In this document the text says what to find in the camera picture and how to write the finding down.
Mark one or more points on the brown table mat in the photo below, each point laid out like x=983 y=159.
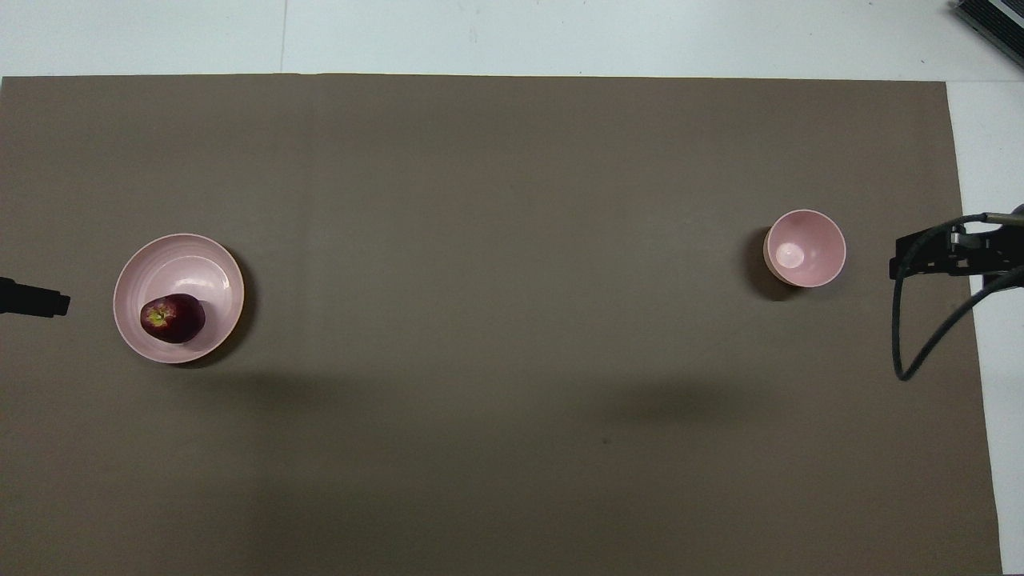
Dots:
x=512 y=320

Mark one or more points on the grey ribbed metal device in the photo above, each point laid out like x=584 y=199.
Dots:
x=996 y=24

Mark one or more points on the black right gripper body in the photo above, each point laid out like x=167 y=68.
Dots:
x=1000 y=254

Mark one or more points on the large pink bowl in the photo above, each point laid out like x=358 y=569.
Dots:
x=200 y=268

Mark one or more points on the dark red apple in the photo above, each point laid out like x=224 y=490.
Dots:
x=178 y=319

